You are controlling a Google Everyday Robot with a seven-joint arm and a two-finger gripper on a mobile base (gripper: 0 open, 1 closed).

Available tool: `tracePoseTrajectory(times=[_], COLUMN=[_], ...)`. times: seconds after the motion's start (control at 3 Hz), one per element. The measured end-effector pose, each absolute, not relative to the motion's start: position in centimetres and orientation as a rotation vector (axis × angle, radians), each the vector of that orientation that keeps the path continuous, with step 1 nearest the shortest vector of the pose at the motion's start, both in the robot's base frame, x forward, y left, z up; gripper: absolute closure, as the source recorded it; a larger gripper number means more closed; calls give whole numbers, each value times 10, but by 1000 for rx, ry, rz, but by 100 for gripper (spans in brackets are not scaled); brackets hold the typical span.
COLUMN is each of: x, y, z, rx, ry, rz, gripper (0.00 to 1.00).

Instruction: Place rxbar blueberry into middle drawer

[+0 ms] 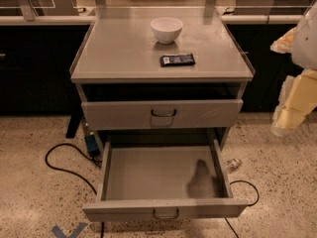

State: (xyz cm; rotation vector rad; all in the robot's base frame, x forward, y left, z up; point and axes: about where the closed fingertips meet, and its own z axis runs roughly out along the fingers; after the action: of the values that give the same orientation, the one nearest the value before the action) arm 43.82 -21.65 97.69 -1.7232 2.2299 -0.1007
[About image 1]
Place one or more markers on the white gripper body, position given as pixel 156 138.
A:
pixel 305 45

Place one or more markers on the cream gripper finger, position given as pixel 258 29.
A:
pixel 297 99
pixel 284 44

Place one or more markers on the grey metal drawer cabinet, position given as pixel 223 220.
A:
pixel 119 61

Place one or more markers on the closed grey top drawer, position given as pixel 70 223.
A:
pixel 125 115

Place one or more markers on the open middle drawer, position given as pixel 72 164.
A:
pixel 163 183

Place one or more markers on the small clear floor object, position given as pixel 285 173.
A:
pixel 233 164

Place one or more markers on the white ceramic bowl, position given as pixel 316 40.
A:
pixel 166 29

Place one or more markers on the blue power box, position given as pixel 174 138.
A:
pixel 91 146

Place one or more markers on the long dark counter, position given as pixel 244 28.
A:
pixel 35 62

